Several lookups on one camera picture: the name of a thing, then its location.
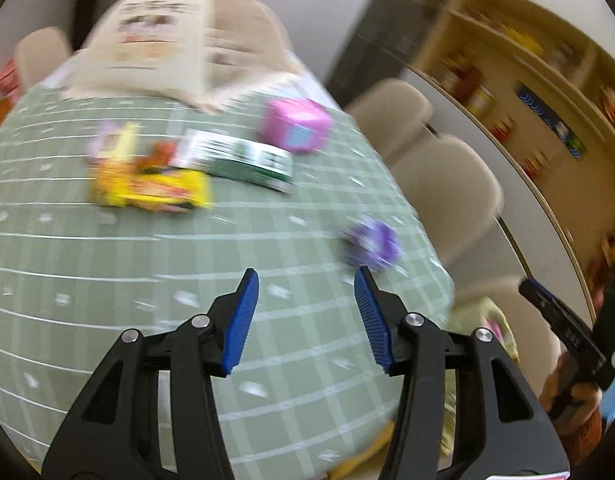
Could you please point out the green checked tablecloth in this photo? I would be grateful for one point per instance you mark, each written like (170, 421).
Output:
(307, 393)

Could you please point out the near beige chair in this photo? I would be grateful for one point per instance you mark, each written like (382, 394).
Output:
(539, 348)

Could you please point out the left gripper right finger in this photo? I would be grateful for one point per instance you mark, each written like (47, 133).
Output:
(465, 410)

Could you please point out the green white snack packet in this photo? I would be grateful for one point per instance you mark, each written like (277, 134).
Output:
(236, 159)

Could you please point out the far beige chair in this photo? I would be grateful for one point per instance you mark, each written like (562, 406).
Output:
(391, 115)

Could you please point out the yellow snack packet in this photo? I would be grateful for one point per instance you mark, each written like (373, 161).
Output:
(115, 183)

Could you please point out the pink translucent wrapper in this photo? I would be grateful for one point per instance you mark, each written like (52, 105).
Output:
(103, 141)

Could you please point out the middle beige chair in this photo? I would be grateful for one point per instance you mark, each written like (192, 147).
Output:
(455, 194)

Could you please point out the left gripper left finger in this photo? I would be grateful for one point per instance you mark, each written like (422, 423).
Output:
(148, 410)

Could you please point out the wooden wall shelf unit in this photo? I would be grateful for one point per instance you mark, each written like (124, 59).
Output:
(480, 50)

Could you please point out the black power outlet strip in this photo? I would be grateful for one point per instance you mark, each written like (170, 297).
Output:
(551, 119)

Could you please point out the purple toy carriage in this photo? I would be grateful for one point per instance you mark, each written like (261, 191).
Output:
(370, 242)

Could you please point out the mesh food cover tent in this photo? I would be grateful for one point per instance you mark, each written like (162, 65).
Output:
(203, 53)

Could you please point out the orange red snack packet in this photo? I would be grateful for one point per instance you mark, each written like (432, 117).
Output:
(158, 158)

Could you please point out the pink toy box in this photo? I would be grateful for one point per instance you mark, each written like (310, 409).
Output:
(295, 125)

